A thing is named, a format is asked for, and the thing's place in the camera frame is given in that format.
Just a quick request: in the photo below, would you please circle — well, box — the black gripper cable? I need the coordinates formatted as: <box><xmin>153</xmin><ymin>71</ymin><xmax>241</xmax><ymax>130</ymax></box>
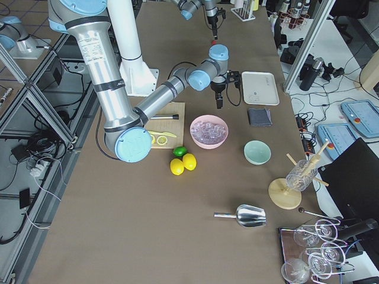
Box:
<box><xmin>168</xmin><ymin>61</ymin><xmax>242</xmax><ymax>107</ymax></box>

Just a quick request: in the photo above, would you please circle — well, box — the clear glass on stand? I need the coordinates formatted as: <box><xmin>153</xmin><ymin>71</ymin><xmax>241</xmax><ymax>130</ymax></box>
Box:
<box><xmin>285</xmin><ymin>160</ymin><xmax>317</xmax><ymax>192</ymax></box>

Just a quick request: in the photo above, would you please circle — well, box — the cream rabbit tray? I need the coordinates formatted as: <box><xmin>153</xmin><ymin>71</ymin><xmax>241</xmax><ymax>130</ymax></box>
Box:
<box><xmin>242</xmin><ymin>71</ymin><xmax>280</xmax><ymax>106</ymax></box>

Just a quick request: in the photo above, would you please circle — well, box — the lemon half upper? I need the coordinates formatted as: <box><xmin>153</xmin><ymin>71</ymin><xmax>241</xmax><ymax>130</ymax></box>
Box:
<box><xmin>156</xmin><ymin>135</ymin><xmax>168</xmax><ymax>146</ymax></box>

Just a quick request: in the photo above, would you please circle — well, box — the white cup in rack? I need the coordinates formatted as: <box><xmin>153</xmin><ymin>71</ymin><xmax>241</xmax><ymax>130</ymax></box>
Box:
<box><xmin>234</xmin><ymin>0</ymin><xmax>244</xmax><ymax>9</ymax></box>

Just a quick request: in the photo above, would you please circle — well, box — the wooden cutting board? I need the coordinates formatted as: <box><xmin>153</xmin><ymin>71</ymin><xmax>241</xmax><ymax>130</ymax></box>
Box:
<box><xmin>145</xmin><ymin>102</ymin><xmax>185</xmax><ymax>149</ymax></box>

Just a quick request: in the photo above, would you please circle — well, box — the yellow cup in rack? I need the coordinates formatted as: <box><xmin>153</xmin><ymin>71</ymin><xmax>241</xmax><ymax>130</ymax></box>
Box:
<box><xmin>252</xmin><ymin>0</ymin><xmax>259</xmax><ymax>11</ymax></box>

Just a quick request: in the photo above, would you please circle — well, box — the yellow plastic knife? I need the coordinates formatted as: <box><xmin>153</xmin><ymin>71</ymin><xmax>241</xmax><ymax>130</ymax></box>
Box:
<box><xmin>148</xmin><ymin>130</ymin><xmax>177</xmax><ymax>138</ymax></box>

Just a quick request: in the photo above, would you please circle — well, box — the grey folded cloth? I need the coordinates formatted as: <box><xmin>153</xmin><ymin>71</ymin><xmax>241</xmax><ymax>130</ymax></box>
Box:
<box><xmin>248</xmin><ymin>108</ymin><xmax>272</xmax><ymax>127</ymax></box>

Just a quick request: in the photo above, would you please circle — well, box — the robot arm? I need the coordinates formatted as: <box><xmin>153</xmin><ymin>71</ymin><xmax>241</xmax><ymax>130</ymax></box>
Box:
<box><xmin>48</xmin><ymin>1</ymin><xmax>229</xmax><ymax>163</ymax></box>
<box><xmin>171</xmin><ymin>0</ymin><xmax>219</xmax><ymax>40</ymax></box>

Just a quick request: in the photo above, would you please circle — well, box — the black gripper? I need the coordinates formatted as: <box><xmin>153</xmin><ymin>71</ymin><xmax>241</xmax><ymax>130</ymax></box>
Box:
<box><xmin>210</xmin><ymin>76</ymin><xmax>226</xmax><ymax>109</ymax></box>
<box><xmin>207</xmin><ymin>15</ymin><xmax>218</xmax><ymax>40</ymax></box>

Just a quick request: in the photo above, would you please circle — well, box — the wine glass middle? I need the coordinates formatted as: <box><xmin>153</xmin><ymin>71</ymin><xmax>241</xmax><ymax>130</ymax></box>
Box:
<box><xmin>320</xmin><ymin>242</ymin><xmax>346</xmax><ymax>267</ymax></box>

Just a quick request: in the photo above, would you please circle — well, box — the wine glass upper right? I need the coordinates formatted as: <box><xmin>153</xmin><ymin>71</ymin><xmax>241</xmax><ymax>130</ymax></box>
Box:
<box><xmin>314</xmin><ymin>219</ymin><xmax>338</xmax><ymax>241</ymax></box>

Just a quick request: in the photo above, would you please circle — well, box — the steel muddler black tip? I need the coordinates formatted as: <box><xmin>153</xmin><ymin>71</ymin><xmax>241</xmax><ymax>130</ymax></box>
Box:
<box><xmin>150</xmin><ymin>114</ymin><xmax>179</xmax><ymax>120</ymax></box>

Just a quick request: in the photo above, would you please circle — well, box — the wine glass front right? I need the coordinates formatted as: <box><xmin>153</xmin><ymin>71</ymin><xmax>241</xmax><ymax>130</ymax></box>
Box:
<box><xmin>308</xmin><ymin>252</ymin><xmax>332</xmax><ymax>279</ymax></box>

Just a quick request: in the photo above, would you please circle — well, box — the yellow lemon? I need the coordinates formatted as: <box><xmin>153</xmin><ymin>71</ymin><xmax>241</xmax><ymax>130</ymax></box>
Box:
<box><xmin>170</xmin><ymin>158</ymin><xmax>184</xmax><ymax>176</ymax></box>
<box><xmin>182</xmin><ymin>153</ymin><xmax>197</xmax><ymax>170</ymax></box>

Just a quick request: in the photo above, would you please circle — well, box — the white wire cup rack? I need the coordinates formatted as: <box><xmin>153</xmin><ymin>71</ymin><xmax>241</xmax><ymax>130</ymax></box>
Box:
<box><xmin>231</xmin><ymin>0</ymin><xmax>255</xmax><ymax>21</ymax></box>

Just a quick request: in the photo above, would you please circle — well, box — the green bowl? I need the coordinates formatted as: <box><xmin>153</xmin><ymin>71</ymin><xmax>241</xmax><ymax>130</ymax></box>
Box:
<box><xmin>243</xmin><ymin>140</ymin><xmax>271</xmax><ymax>165</ymax></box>

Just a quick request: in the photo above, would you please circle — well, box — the wine glass upper left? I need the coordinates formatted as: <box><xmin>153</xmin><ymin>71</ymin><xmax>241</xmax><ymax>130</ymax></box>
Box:
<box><xmin>294</xmin><ymin>225</ymin><xmax>320</xmax><ymax>247</ymax></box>

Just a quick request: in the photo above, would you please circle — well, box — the blue teach pendant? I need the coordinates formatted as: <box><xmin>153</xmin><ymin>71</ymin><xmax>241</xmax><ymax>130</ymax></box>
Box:
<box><xmin>341</xmin><ymin>99</ymin><xmax>378</xmax><ymax>138</ymax></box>
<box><xmin>316</xmin><ymin>123</ymin><xmax>359</xmax><ymax>160</ymax></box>

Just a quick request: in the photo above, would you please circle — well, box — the blue teach pendant lower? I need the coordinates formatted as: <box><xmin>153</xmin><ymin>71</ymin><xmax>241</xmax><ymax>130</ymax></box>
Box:
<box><xmin>316</xmin><ymin>123</ymin><xmax>359</xmax><ymax>160</ymax></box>

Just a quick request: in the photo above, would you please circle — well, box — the blue teach pendant upper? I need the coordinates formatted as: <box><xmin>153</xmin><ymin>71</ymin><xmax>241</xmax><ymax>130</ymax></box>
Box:
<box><xmin>341</xmin><ymin>99</ymin><xmax>378</xmax><ymax>138</ymax></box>

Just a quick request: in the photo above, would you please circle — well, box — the yellow lemon lower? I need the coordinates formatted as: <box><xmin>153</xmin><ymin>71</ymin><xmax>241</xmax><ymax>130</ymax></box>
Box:
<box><xmin>170</xmin><ymin>158</ymin><xmax>184</xmax><ymax>176</ymax></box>

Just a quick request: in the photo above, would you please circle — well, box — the black glass rack tray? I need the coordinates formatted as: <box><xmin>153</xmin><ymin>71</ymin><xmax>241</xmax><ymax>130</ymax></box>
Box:
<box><xmin>279</xmin><ymin>228</ymin><xmax>355</xmax><ymax>283</ymax></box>

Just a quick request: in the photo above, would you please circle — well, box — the wine glass front left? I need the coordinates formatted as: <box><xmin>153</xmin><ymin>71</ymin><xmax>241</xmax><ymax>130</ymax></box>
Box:
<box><xmin>281</xmin><ymin>259</ymin><xmax>310</xmax><ymax>283</ymax></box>

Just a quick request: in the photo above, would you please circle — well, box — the pile of clear ice cubes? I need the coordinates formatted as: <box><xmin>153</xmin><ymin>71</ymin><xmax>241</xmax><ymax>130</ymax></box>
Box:
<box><xmin>190</xmin><ymin>121</ymin><xmax>227</xmax><ymax>145</ymax></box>

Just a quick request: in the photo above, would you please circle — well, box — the wine glass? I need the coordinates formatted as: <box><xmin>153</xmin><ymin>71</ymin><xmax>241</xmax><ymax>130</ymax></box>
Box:
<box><xmin>281</xmin><ymin>259</ymin><xmax>310</xmax><ymax>283</ymax></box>
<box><xmin>294</xmin><ymin>225</ymin><xmax>320</xmax><ymax>247</ymax></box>
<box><xmin>320</xmin><ymin>242</ymin><xmax>346</xmax><ymax>267</ymax></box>
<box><xmin>314</xmin><ymin>219</ymin><xmax>338</xmax><ymax>241</ymax></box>
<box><xmin>308</xmin><ymin>252</ymin><xmax>332</xmax><ymax>279</ymax></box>

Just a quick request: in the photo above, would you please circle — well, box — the pink bowl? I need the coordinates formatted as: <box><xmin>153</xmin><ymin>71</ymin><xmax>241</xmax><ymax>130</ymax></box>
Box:
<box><xmin>189</xmin><ymin>115</ymin><xmax>229</xmax><ymax>149</ymax></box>

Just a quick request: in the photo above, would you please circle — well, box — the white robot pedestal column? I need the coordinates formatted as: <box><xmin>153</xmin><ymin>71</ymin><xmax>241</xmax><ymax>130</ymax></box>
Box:
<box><xmin>107</xmin><ymin>0</ymin><xmax>143</xmax><ymax>73</ymax></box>

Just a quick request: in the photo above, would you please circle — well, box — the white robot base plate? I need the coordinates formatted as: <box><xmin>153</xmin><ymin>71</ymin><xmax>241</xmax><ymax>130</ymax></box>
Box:
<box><xmin>120</xmin><ymin>67</ymin><xmax>159</xmax><ymax>97</ymax></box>

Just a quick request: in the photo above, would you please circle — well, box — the green lime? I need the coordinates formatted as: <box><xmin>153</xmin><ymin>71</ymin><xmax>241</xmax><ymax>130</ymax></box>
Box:
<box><xmin>172</xmin><ymin>146</ymin><xmax>188</xmax><ymax>157</ymax></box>

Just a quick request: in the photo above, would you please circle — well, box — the yellow lemon upper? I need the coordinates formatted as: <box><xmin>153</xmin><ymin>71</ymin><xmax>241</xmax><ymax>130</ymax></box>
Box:
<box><xmin>182</xmin><ymin>153</ymin><xmax>197</xmax><ymax>170</ymax></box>

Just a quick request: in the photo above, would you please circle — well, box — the steel ice scoop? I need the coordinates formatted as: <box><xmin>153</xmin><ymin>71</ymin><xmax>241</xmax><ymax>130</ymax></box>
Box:
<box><xmin>214</xmin><ymin>204</ymin><xmax>266</xmax><ymax>228</ymax></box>

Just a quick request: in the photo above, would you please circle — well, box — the wooden cup stand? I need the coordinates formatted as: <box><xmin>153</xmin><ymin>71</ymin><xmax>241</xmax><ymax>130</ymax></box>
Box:
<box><xmin>268</xmin><ymin>140</ymin><xmax>329</xmax><ymax>209</ymax></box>

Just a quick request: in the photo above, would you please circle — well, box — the aluminium frame post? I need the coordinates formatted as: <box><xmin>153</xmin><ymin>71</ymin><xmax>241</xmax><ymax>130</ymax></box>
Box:
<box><xmin>283</xmin><ymin>0</ymin><xmax>335</xmax><ymax>95</ymax></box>

